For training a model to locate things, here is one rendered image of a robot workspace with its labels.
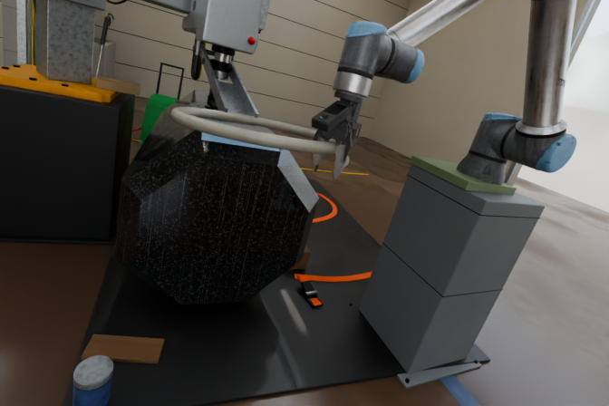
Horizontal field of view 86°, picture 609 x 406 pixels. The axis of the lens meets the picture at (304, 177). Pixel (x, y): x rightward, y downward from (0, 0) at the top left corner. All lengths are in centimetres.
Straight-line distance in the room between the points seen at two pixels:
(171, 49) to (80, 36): 461
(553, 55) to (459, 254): 73
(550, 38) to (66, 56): 199
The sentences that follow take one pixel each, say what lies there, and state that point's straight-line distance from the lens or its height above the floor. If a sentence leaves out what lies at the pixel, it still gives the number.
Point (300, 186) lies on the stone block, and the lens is 139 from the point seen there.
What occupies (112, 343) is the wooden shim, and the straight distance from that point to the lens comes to 150.
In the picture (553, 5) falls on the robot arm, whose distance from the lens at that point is 127.
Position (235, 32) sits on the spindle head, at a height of 119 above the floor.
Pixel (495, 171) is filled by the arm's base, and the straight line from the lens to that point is 153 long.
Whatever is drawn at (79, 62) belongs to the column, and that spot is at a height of 88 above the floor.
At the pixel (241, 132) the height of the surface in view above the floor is 96.
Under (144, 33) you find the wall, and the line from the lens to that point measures 657.
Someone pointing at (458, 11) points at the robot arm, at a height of 139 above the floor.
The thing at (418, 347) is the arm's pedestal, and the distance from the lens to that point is 162.
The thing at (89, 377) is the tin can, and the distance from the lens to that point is 126.
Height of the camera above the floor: 111
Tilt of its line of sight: 17 degrees down
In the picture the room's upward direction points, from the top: 15 degrees clockwise
